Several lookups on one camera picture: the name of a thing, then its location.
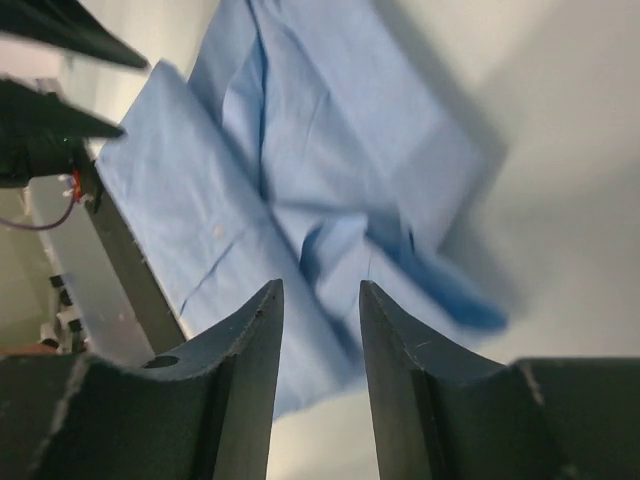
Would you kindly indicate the light blue long sleeve shirt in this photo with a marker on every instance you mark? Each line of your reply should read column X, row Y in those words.
column 303, row 147

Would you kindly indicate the aluminium front rail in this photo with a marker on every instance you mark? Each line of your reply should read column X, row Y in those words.
column 106, row 313

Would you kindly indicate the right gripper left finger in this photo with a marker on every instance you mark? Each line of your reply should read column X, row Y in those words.
column 203, row 410

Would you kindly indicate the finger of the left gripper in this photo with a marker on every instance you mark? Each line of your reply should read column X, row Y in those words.
column 67, row 25
column 30, row 114

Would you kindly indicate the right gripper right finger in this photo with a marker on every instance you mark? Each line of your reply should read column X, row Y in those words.
column 441, row 411

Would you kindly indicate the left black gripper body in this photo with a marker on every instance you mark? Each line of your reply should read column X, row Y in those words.
column 23, row 161

